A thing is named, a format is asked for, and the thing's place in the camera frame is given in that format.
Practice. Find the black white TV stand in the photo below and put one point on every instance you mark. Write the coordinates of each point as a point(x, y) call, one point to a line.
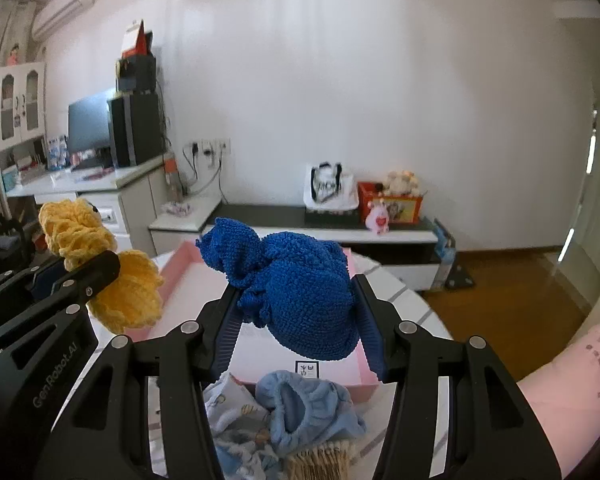
point(406, 251)

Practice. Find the pink shallow box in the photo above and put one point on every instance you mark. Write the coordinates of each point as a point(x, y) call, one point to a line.
point(287, 343)

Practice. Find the white printed cloth blue bow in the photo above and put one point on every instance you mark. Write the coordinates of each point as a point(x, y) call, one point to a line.
point(240, 428)

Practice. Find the black floor scale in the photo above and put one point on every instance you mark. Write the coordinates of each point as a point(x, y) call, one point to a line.
point(459, 278)

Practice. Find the white low side cabinet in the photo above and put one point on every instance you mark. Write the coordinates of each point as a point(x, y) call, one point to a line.
point(168, 231)

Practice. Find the yellow crochet item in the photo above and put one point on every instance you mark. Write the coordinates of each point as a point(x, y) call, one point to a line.
point(128, 297)

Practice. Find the white wall socket strip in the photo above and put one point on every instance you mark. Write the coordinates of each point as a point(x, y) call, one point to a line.
point(208, 152)

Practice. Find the pink floral bedding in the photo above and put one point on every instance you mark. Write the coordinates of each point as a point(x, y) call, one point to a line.
point(565, 397)

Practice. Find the cotton swab bag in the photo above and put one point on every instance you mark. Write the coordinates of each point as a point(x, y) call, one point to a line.
point(327, 461)

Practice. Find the white desk with drawers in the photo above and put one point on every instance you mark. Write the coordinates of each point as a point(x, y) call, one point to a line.
point(127, 199)

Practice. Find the white air conditioner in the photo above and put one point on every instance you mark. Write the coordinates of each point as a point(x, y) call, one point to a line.
point(55, 14)

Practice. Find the white tote bag black handles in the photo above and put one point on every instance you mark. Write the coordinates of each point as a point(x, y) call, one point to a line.
point(329, 187)

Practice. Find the blue carton by stand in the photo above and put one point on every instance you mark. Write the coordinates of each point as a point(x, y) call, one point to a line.
point(445, 250)

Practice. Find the black computer tower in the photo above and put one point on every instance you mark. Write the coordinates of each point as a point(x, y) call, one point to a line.
point(134, 128)

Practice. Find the red toy storage box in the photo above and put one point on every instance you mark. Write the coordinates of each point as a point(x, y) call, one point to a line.
point(402, 209)

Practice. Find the black box on tower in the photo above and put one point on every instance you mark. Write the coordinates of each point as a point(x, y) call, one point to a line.
point(137, 73)

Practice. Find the red white calendar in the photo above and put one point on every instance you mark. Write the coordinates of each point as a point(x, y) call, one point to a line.
point(136, 40)

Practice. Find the blue white package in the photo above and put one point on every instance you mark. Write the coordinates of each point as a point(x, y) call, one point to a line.
point(58, 157)

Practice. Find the royal blue knit item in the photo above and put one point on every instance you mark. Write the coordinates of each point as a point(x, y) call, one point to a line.
point(283, 269)

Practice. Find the colourful packet on cabinet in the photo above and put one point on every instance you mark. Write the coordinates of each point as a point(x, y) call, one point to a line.
point(177, 209)

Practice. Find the orange cap bottle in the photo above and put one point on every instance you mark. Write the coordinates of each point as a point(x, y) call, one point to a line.
point(173, 180)

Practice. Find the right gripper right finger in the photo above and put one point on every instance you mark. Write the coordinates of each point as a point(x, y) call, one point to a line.
point(493, 432)

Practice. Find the light blue terry cap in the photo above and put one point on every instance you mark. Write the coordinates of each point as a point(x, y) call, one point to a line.
point(306, 412)

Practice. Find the beige plush toy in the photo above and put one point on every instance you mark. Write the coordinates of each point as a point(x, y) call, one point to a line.
point(401, 183)

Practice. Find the white glass door cabinet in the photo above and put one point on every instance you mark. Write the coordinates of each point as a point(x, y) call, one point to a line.
point(22, 104)

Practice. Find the white striped quilt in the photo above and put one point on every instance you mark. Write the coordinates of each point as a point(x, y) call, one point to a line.
point(376, 411)

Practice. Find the pink heart plush toy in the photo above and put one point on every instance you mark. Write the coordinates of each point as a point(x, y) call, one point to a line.
point(377, 220)

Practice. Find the small doll figurine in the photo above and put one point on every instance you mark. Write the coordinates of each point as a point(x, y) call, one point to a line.
point(13, 57)

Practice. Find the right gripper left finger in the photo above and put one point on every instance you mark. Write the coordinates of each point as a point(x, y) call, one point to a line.
point(103, 432)

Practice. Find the black computer monitor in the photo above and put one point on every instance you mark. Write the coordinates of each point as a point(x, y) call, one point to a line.
point(88, 122)

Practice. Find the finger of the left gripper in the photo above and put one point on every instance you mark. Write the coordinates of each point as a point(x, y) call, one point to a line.
point(32, 296)

